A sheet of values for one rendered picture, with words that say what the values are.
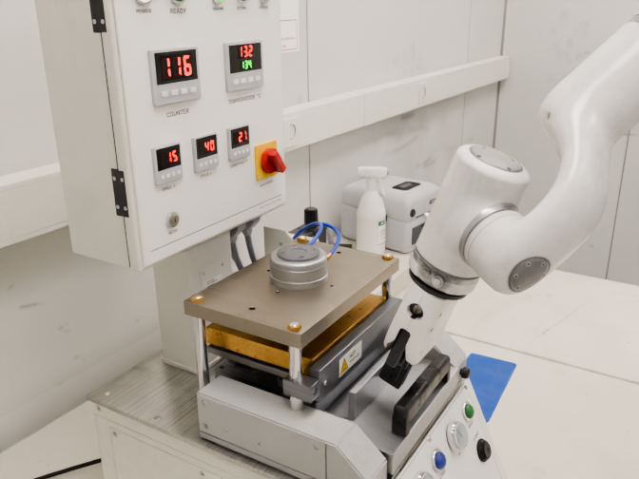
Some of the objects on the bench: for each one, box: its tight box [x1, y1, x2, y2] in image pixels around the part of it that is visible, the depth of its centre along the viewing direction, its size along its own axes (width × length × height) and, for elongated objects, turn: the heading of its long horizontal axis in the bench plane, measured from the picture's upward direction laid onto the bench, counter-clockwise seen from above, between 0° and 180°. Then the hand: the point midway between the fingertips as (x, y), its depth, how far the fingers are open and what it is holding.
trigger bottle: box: [357, 166, 389, 255], centre depth 178 cm, size 9×8×25 cm
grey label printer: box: [341, 175, 439, 253], centre depth 191 cm, size 25×20×17 cm
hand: (396, 370), depth 85 cm, fingers closed, pressing on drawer
